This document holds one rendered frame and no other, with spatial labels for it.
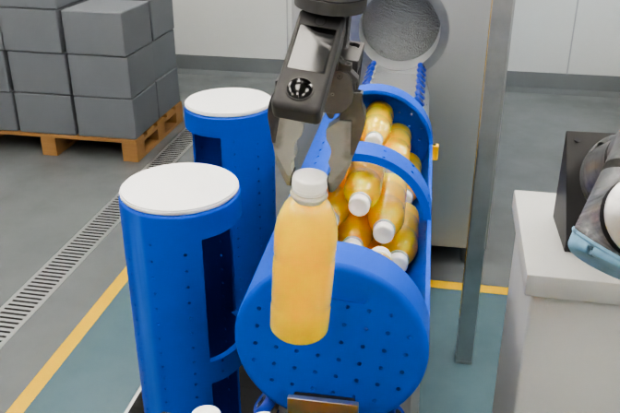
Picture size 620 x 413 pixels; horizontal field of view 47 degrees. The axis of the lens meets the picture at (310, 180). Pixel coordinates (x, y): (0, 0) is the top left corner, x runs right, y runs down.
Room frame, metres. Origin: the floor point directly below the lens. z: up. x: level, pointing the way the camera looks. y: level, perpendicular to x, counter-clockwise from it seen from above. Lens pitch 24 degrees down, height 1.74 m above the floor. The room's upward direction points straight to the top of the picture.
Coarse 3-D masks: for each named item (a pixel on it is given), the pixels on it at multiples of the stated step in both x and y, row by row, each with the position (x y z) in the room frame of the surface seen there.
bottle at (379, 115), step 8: (376, 104) 1.66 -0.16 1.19; (384, 104) 1.66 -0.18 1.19; (368, 112) 1.62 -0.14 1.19; (376, 112) 1.60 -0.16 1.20; (384, 112) 1.61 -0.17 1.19; (392, 112) 1.66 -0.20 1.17; (368, 120) 1.56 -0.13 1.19; (376, 120) 1.55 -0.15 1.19; (384, 120) 1.56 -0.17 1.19; (392, 120) 1.63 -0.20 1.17; (368, 128) 1.53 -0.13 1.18; (376, 128) 1.52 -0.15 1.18; (384, 128) 1.53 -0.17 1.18; (384, 136) 1.52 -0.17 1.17; (384, 144) 1.53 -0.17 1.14
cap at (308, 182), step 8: (304, 168) 0.72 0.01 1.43; (312, 168) 0.73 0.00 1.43; (296, 176) 0.70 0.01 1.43; (304, 176) 0.71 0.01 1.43; (312, 176) 0.71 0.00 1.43; (320, 176) 0.71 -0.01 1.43; (296, 184) 0.70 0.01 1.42; (304, 184) 0.69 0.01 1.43; (312, 184) 0.69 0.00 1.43; (320, 184) 0.69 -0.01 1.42; (296, 192) 0.70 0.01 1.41; (304, 192) 0.69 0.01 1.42; (312, 192) 0.69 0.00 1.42; (320, 192) 0.69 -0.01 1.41
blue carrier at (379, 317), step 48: (384, 96) 1.70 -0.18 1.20; (432, 144) 1.62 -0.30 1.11; (336, 288) 0.85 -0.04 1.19; (384, 288) 0.84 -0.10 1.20; (240, 336) 0.87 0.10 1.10; (336, 336) 0.85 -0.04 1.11; (384, 336) 0.83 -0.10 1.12; (288, 384) 0.86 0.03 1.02; (336, 384) 0.85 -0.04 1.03; (384, 384) 0.83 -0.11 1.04
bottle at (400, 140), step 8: (392, 128) 1.65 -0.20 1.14; (400, 128) 1.64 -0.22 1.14; (408, 128) 1.67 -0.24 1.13; (392, 136) 1.58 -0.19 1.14; (400, 136) 1.59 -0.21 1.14; (408, 136) 1.61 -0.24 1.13; (392, 144) 1.54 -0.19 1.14; (400, 144) 1.54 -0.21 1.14; (408, 144) 1.58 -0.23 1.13; (400, 152) 1.51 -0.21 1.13; (408, 152) 1.53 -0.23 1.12
